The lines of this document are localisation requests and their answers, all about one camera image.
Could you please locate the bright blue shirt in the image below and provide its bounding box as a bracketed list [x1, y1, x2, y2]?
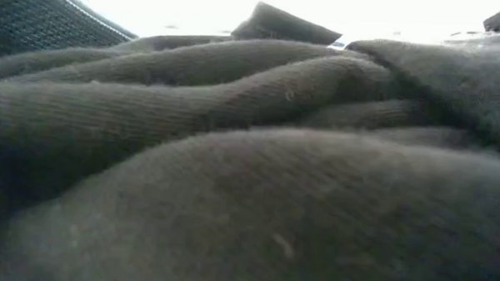
[0, 0, 140, 67]

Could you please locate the dark grey garment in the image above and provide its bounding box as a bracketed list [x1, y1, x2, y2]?
[342, 22, 500, 157]

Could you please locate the black Puma garment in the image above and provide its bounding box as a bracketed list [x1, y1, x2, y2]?
[230, 0, 344, 48]

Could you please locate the large black garment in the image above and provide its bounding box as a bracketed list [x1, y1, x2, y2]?
[0, 28, 500, 281]

